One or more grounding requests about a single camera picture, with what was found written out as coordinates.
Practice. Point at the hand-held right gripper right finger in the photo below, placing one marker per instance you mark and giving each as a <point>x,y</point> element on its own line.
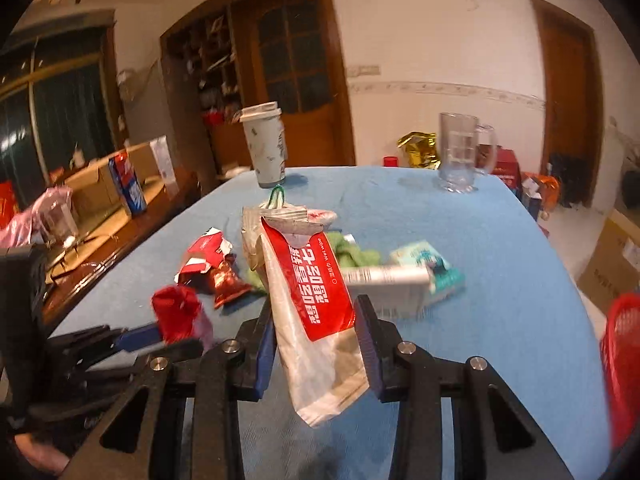
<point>372,355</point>

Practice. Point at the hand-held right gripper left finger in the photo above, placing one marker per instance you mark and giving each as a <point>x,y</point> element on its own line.
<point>264,360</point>

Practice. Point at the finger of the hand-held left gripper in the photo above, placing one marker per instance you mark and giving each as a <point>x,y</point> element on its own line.
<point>165,352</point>
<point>135,336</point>

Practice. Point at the red and white wipe packet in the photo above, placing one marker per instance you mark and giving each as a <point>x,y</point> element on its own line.
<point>310,300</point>

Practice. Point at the green cloth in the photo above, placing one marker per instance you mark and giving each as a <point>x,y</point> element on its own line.
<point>360,255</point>

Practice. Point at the red plastic basket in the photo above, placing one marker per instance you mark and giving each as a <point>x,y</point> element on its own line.
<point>622,360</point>

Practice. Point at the person's left hand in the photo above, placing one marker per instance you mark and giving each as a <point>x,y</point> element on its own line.
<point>42,452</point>

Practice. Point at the white tube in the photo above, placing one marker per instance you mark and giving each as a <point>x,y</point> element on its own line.
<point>385,276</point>

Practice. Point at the dark red foil wrapper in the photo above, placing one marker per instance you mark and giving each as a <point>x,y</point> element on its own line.
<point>227,282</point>

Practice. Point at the wooden side table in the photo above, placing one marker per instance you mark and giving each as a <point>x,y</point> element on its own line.
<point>100,255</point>

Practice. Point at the teal tissue packet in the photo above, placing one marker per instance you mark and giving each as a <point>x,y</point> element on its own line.
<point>430,265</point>

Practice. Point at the torn red snack wrapper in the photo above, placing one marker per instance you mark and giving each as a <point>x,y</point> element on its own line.
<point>205,252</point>

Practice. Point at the pink white packet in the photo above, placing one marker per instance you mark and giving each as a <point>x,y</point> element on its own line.
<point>255,240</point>

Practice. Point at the pink plastic bag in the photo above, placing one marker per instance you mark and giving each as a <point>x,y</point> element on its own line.
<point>22,220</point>

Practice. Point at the blue carton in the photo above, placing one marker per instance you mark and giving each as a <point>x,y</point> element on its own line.
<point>129,185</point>

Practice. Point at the open cardboard box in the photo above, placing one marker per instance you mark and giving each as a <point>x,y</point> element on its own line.
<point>90,185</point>

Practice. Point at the blue tablecloth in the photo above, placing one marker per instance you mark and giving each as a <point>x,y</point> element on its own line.
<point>500,260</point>

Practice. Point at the white carton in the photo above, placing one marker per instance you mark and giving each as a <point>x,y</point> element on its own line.
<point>162,157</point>

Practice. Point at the gold foil bag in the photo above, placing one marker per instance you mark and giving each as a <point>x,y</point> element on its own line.
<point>420,150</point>

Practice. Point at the white paper cup with lid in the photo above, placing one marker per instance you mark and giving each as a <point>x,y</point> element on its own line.
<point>265,145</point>

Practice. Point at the clear plastic jug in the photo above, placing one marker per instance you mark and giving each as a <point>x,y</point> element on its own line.
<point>457,155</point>

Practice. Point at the red gift box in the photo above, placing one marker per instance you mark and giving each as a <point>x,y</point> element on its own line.
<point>502,165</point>

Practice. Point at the orange bag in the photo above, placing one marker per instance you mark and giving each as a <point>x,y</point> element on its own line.
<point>537,187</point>

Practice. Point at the dark glass sliding door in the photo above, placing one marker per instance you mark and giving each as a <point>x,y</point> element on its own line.
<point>50,105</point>

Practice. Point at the large cardboard box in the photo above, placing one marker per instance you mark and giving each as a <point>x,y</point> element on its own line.
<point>610,260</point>

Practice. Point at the wooden shelf cabinet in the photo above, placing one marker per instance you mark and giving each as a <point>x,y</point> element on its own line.
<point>205,75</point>

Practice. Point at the wooden door with glass panes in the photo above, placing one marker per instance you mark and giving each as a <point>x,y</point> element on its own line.
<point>295,60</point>

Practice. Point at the plain wooden door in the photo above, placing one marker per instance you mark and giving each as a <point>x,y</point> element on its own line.
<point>567,105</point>

